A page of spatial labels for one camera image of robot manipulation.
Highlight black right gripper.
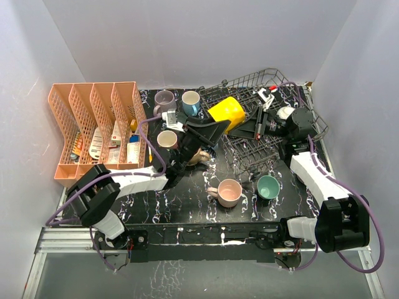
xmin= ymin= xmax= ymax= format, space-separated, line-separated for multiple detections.
xmin=227 ymin=106 xmax=292 ymax=141

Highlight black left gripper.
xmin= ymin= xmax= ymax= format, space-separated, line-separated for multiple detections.
xmin=175 ymin=115 xmax=229 ymax=171

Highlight yellow mug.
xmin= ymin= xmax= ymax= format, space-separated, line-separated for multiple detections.
xmin=208 ymin=97 xmax=245 ymax=134

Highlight white speckled ceramic mug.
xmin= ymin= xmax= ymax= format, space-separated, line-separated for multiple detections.
xmin=276 ymin=107 xmax=295 ymax=120

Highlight green teal mug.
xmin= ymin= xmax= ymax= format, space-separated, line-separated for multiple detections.
xmin=256 ymin=175 xmax=280 ymax=200

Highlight peach pink mug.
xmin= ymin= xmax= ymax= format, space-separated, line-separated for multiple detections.
xmin=206 ymin=179 xmax=243 ymax=208

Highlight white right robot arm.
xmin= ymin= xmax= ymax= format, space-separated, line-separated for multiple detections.
xmin=228 ymin=107 xmax=370 ymax=253

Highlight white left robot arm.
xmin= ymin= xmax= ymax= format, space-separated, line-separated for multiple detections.
xmin=67 ymin=117 xmax=231 ymax=249

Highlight tan glazed round mug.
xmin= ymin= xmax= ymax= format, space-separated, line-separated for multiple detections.
xmin=187 ymin=148 xmax=211 ymax=166

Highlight blue mug white interior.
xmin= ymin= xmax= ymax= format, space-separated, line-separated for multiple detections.
xmin=181 ymin=91 xmax=201 ymax=116

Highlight pink mug white interior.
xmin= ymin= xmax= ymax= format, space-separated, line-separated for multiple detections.
xmin=156 ymin=130 xmax=178 ymax=150

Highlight lilac mug at back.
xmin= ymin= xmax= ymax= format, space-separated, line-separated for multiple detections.
xmin=153 ymin=90 xmax=176 ymax=116

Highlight yellow white pen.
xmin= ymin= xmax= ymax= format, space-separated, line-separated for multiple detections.
xmin=148 ymin=146 xmax=153 ymax=165

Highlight papers in organizer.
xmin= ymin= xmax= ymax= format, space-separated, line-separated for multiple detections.
xmin=69 ymin=120 xmax=140 ymax=169

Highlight orange plastic file organizer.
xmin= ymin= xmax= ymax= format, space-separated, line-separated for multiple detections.
xmin=48 ymin=82 xmax=147 ymax=187

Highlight grey wire dish rack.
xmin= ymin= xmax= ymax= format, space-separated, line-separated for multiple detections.
xmin=198 ymin=68 xmax=329 ymax=172

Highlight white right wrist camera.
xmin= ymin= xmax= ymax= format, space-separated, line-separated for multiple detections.
xmin=257 ymin=85 xmax=277 ymax=112

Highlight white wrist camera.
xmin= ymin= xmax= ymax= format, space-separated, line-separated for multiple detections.
xmin=257 ymin=85 xmax=277 ymax=112
xmin=161 ymin=109 xmax=183 ymax=131

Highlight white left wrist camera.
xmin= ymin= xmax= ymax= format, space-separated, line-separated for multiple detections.
xmin=161 ymin=109 xmax=183 ymax=131

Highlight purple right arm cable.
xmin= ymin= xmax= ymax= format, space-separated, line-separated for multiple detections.
xmin=276 ymin=81 xmax=386 ymax=274

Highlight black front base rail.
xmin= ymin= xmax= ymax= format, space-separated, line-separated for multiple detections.
xmin=93 ymin=222 xmax=325 ymax=264

